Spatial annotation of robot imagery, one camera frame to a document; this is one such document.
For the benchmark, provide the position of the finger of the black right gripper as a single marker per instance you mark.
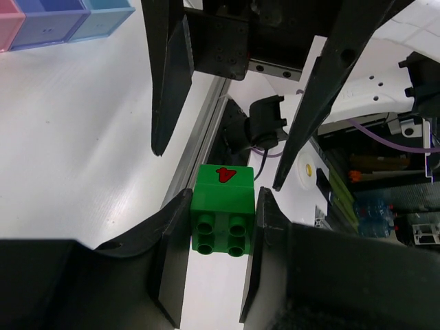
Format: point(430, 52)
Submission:
point(355, 24)
point(171, 60)

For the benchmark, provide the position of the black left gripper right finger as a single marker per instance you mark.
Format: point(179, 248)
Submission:
point(264, 293)

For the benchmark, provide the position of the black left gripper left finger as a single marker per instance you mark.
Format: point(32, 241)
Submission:
point(167, 235)

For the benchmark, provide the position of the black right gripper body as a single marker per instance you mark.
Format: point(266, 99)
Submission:
point(230, 38)

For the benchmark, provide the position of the green 2x2 lego cube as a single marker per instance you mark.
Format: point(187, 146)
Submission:
point(222, 210)

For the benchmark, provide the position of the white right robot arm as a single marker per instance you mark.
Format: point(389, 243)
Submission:
point(412, 85)

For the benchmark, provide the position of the light blue container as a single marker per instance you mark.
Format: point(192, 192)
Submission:
point(105, 17)

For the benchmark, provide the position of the white tape roll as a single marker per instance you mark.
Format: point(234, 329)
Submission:
point(306, 171)

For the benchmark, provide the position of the purple blue container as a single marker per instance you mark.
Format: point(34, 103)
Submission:
point(48, 22)

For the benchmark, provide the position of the blue water bottles pack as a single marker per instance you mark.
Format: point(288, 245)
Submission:
point(375, 218)

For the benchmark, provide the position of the small pink container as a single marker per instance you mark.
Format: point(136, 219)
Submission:
point(12, 19)

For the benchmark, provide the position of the aluminium front rail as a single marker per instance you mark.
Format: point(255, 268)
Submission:
point(200, 141)

